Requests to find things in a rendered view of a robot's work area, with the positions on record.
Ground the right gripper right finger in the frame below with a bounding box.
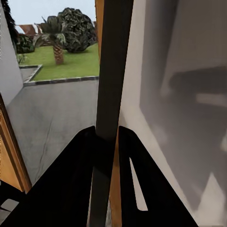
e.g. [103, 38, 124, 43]
[118, 126, 198, 227]

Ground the poster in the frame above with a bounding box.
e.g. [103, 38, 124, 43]
[89, 0, 134, 227]

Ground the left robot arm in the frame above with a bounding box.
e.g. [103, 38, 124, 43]
[0, 181, 28, 212]

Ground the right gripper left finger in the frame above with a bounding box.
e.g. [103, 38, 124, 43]
[0, 126, 96, 227]

